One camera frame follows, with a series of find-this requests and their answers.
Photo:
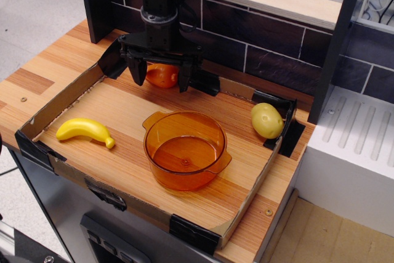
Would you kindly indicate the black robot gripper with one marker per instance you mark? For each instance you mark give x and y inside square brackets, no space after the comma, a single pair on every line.
[162,43]

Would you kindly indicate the orange toy carrot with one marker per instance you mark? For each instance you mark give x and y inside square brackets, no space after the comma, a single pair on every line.
[162,75]

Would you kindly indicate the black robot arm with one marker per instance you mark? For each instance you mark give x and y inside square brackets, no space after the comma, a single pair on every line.
[161,11]

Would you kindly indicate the orange transparent plastic pot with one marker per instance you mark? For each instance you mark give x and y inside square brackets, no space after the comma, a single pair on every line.
[186,149]

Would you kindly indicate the cardboard fence with black tape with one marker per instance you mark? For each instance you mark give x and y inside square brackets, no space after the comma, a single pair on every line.
[231,216]

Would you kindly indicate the yellow toy banana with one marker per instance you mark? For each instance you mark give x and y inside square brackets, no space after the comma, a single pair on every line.
[87,128]

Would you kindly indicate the yellow toy potato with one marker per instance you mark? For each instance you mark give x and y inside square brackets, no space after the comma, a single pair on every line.
[266,120]

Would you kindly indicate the grey toy oven front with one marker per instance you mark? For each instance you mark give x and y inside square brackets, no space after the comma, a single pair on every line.
[113,240]

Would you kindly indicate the white toy sink drainboard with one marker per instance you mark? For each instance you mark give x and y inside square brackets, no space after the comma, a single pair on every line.
[347,167]

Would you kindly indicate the dark grey left post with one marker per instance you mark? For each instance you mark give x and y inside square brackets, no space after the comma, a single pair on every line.
[99,18]

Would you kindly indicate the dark grey shelf post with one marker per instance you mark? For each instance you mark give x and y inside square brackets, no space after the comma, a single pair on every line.
[348,15]

